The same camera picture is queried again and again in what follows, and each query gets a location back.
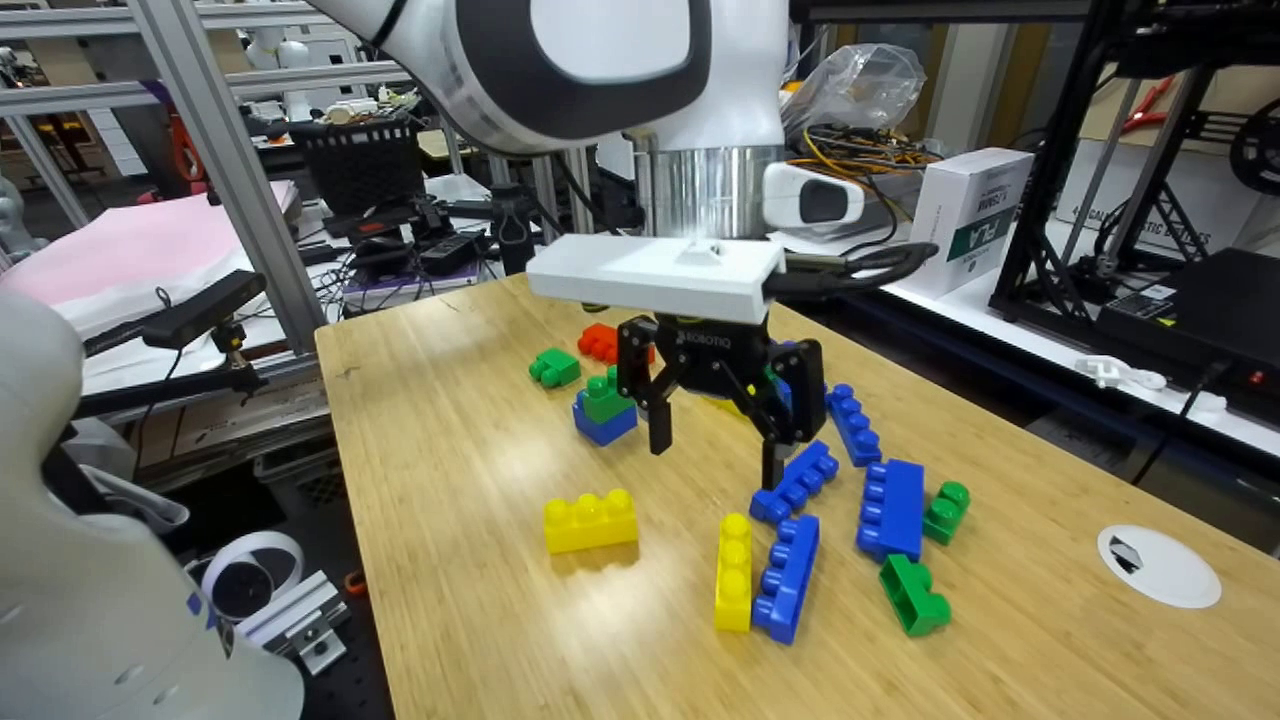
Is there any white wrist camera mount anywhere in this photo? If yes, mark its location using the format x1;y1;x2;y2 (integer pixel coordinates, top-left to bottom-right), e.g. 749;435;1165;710
524;230;791;327

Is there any black tripod equipment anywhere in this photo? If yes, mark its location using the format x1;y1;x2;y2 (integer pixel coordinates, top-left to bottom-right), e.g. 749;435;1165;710
334;184;544;293

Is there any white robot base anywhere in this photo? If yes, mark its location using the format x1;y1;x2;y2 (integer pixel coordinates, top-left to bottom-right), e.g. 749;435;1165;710
0;281;311;720

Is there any green toy block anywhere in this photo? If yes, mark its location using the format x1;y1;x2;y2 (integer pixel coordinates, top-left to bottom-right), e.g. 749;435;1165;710
918;477;976;549
579;369;636;428
874;553;954;641
524;342;583;391

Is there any yellow cable coil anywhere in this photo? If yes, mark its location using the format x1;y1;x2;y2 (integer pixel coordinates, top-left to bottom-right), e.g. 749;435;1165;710
795;118;925;176

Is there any black frame 3D printer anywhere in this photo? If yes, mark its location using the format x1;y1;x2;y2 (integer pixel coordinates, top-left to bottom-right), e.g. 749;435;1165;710
987;0;1280;432

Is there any black power cable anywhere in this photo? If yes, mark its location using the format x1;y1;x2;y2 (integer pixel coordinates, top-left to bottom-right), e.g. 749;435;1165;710
1126;355;1234;493

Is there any pink foam sheet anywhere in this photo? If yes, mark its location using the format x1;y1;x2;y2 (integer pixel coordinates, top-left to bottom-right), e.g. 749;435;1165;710
0;176;305;342

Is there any white metal bracket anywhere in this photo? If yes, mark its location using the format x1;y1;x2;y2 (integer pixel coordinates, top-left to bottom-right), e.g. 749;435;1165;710
258;567;356;678

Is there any blue wide toy block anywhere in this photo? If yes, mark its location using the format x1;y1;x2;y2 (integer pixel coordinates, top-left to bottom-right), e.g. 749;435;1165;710
850;454;930;564

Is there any white round cable grommet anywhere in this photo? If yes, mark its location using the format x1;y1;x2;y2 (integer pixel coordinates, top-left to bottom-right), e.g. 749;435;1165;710
1092;519;1228;615

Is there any red toy block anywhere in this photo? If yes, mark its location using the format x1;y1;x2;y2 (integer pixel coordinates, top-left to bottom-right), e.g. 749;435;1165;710
577;321;623;369

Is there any grey storage bin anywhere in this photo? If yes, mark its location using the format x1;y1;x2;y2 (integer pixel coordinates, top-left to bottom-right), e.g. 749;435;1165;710
45;416;195;535

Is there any black cable bundle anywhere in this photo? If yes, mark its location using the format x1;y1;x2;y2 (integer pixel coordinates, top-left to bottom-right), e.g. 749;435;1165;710
769;237;947;306

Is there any blue square toy block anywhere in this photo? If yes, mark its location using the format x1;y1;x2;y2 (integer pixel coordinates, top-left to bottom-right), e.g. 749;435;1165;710
573;391;644;452

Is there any yellow toy block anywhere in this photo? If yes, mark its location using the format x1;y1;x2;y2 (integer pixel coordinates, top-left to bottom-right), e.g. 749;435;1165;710
708;507;759;637
539;482;644;559

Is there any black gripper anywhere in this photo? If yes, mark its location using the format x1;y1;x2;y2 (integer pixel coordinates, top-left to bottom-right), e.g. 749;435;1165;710
616;311;833;493

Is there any white tape roll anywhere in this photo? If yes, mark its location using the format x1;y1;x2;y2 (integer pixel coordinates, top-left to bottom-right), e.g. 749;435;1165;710
195;529;307;632

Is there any long lab workbench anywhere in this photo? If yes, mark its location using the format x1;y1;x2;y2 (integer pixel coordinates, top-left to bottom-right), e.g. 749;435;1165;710
784;255;1280;557

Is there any aluminium frame post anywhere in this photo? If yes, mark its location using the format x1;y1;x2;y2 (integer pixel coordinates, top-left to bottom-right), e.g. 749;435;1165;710
126;0;331;361

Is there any clear plastic bag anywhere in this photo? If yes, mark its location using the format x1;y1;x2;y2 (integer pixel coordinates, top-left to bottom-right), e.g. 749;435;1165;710
784;40;930;134

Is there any white VR headset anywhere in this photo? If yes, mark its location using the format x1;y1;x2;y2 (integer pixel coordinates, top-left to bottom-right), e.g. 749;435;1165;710
759;160;890;239

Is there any white cardboard box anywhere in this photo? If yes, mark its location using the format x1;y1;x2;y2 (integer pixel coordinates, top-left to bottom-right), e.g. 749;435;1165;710
899;144;1039;300

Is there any blue long toy block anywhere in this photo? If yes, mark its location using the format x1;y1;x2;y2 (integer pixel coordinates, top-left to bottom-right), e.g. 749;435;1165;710
753;511;823;648
749;440;845;529
823;379;887;470

